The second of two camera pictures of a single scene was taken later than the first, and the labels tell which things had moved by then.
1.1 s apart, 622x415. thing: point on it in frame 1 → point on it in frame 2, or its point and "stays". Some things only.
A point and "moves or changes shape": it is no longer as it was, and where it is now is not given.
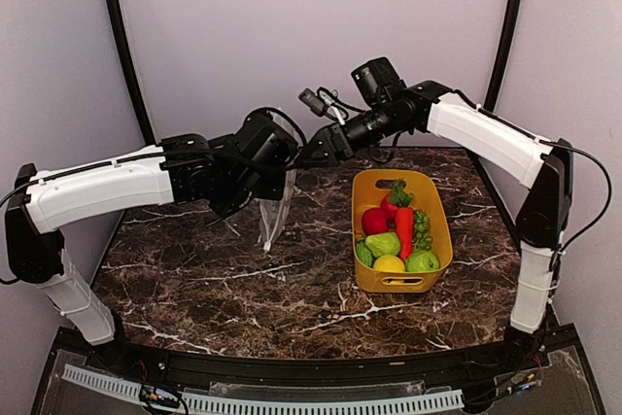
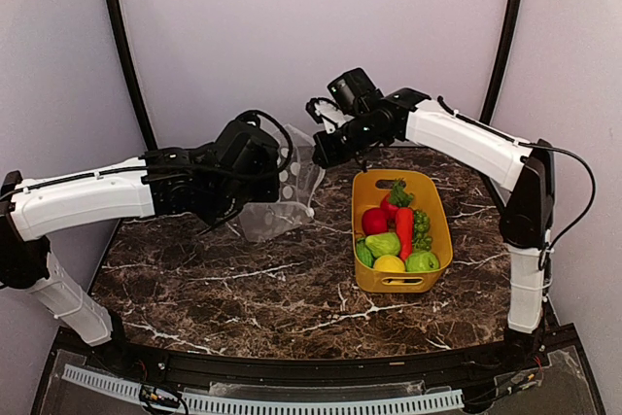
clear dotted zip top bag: x=274 y=211 moves or changes shape
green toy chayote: x=385 y=244 stays
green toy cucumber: x=363 y=253 stays
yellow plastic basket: x=368 y=186 stays
